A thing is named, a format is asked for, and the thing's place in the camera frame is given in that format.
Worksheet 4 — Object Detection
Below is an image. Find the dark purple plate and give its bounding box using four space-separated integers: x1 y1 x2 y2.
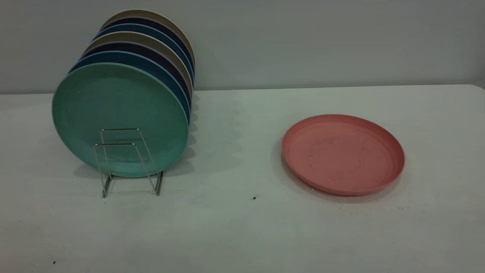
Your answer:
80 41 192 110
100 16 195 72

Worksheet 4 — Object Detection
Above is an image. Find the beige plate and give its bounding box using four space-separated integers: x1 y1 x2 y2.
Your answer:
99 9 196 65
83 31 194 95

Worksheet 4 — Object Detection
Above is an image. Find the metal wire plate rack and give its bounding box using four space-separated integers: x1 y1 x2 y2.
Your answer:
94 128 164 198

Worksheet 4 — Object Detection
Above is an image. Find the green plate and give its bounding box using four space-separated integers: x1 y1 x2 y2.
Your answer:
52 63 189 178

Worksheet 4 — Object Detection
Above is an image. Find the pink plate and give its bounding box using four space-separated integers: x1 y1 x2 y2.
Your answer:
281 114 405 197

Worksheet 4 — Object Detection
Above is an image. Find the blue plate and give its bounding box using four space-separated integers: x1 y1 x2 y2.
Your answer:
68 50 191 126
93 24 195 82

